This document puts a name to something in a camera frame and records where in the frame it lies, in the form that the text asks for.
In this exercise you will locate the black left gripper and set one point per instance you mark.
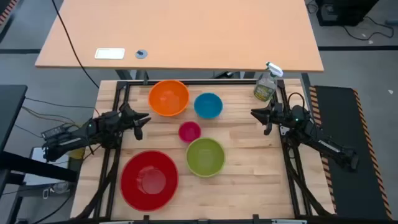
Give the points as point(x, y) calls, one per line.
point(126, 116)

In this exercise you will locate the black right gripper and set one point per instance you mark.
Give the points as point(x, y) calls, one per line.
point(276, 113)

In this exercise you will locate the blue plastic bowl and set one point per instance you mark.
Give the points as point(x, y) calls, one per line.
point(208, 105)

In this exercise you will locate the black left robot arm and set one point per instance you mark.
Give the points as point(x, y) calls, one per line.
point(71, 140)

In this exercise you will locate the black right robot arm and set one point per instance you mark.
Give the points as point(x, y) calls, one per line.
point(317, 137)

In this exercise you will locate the clear spray bottle white trigger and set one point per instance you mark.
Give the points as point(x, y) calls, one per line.
point(265, 87)

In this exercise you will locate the orange plastic bowl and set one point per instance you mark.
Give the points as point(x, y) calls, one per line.
point(168, 98)

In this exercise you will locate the small magenta plastic bowl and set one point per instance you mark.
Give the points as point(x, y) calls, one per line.
point(189, 132)

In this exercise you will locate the large red plastic bowl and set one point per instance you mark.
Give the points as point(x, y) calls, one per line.
point(149, 180)

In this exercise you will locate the grey round desk grommet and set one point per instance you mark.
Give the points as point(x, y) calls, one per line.
point(141, 54)

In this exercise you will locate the green plastic bowl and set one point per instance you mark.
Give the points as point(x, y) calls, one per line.
point(205, 157)

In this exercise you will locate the white rectangular card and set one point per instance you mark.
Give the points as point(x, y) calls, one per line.
point(109, 53)

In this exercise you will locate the black hazard-striped floor mat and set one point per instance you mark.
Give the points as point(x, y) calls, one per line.
point(345, 124)

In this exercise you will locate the black power adapter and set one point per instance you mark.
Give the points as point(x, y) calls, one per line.
point(54, 131)

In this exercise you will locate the orange-brown wooden desk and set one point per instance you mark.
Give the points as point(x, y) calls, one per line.
point(186, 31)

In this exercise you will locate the black side desk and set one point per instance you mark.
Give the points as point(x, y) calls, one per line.
point(9, 109)

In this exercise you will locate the black computer box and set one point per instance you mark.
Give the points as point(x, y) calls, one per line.
point(345, 12)

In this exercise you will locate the black aluminium table frame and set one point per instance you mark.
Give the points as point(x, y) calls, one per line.
point(202, 82)

